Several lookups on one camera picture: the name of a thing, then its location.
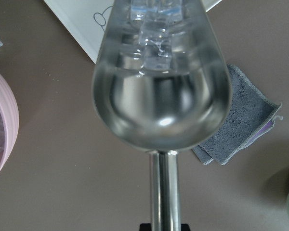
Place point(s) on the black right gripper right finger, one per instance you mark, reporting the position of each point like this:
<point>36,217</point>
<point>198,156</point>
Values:
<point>184,226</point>

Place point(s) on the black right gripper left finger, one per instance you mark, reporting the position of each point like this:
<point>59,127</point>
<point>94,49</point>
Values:
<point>145,226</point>

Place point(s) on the metal ice scoop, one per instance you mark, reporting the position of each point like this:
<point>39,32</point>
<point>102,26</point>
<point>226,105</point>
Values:
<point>163,113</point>

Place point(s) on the pink bowl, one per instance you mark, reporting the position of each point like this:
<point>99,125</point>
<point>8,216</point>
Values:
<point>10,118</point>

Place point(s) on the ice cubes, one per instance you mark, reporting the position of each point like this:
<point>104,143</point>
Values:
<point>153,20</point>

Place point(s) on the grey folded cloth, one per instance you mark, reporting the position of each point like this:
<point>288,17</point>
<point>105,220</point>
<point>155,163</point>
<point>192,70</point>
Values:
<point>251,115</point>

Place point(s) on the cream serving tray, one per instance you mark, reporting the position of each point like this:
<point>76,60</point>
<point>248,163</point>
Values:
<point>104,25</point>

